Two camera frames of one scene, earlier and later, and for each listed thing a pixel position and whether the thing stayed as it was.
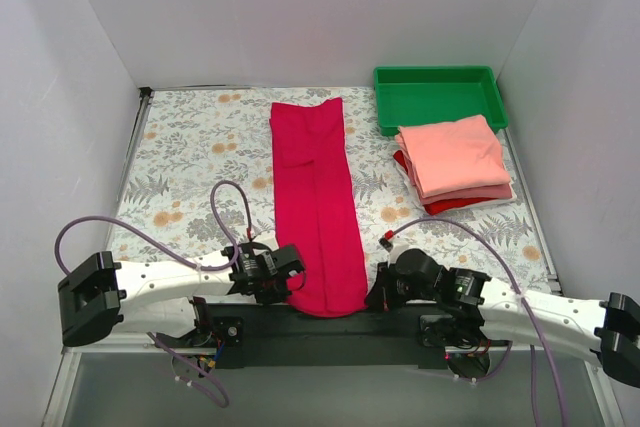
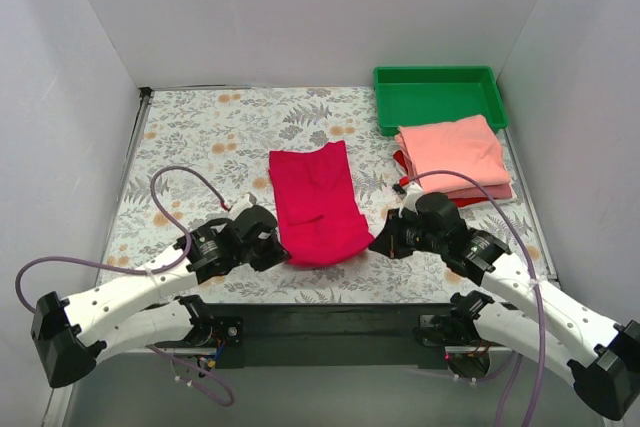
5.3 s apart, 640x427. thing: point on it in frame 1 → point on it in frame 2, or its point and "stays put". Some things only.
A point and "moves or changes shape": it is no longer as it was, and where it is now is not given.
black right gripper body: (378, 290) → (395, 235)
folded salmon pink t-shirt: (454, 154) stays put
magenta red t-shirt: (316, 207) moves or changes shape
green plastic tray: (417, 94) stays put
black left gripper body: (289, 263) → (270, 251)
